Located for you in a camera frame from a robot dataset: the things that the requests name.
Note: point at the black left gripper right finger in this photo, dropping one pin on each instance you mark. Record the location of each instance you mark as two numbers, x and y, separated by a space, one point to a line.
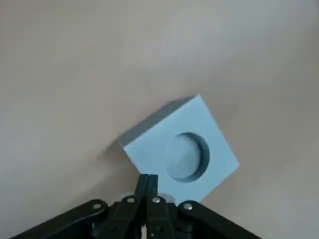
169 219

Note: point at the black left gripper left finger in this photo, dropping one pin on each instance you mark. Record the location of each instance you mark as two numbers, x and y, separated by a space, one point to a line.
119 219

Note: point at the grey block with round hole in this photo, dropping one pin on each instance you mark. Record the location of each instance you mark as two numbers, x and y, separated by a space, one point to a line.
154 149

